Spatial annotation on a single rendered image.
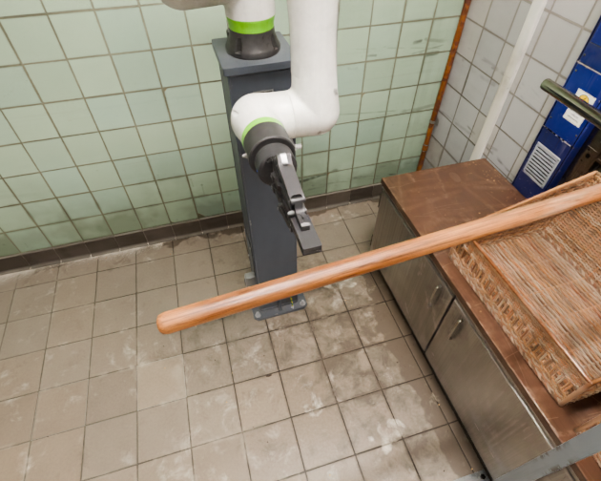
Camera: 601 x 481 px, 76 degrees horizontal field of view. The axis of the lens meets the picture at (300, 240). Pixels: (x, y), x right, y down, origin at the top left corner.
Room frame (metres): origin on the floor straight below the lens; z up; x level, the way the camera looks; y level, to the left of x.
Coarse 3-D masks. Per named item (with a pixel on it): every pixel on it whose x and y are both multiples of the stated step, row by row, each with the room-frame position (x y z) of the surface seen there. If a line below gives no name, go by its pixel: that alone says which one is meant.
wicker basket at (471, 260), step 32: (544, 192) 0.95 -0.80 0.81; (544, 224) 0.98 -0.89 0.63; (576, 224) 0.92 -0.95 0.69; (448, 256) 0.87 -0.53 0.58; (480, 256) 0.76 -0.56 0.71; (512, 256) 0.86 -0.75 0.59; (544, 256) 0.86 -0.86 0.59; (576, 256) 0.84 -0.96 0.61; (480, 288) 0.71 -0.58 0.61; (512, 288) 0.62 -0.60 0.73; (544, 288) 0.73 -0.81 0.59; (576, 288) 0.73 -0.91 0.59; (512, 320) 0.61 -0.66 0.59; (544, 320) 0.61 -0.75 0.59; (576, 320) 0.61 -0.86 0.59; (544, 352) 0.46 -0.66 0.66; (576, 352) 0.50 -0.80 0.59; (544, 384) 0.41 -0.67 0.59; (576, 384) 0.37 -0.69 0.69
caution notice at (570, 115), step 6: (582, 90) 1.20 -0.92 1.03; (582, 96) 1.19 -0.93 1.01; (588, 96) 1.17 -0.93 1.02; (588, 102) 1.16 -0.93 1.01; (570, 114) 1.20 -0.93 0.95; (576, 114) 1.18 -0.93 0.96; (570, 120) 1.18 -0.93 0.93; (576, 120) 1.17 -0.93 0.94; (582, 120) 1.15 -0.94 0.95; (576, 126) 1.15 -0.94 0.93
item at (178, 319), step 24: (576, 192) 0.50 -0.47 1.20; (600, 192) 0.50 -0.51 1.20; (504, 216) 0.44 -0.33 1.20; (528, 216) 0.44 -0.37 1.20; (408, 240) 0.39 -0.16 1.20; (432, 240) 0.39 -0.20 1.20; (456, 240) 0.39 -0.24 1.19; (336, 264) 0.34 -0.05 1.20; (360, 264) 0.34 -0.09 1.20; (384, 264) 0.35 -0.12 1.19; (264, 288) 0.30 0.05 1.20; (288, 288) 0.30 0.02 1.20; (312, 288) 0.31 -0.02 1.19; (168, 312) 0.26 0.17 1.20; (192, 312) 0.26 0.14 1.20; (216, 312) 0.27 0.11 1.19
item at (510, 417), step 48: (384, 192) 1.28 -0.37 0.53; (432, 192) 1.21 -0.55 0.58; (480, 192) 1.21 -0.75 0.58; (384, 240) 1.19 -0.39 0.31; (432, 288) 0.83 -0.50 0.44; (432, 336) 0.74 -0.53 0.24; (480, 336) 0.59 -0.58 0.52; (480, 384) 0.49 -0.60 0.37; (528, 384) 0.41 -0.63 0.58; (480, 432) 0.39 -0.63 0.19; (528, 432) 0.32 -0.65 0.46; (576, 480) 0.19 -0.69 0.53
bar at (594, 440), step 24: (552, 96) 0.93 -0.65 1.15; (576, 96) 0.88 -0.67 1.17; (600, 120) 0.79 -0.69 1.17; (600, 432) 0.23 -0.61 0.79; (552, 456) 0.23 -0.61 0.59; (576, 456) 0.21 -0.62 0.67; (456, 480) 0.28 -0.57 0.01; (480, 480) 0.28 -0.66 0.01; (504, 480) 0.23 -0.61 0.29; (528, 480) 0.21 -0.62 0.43
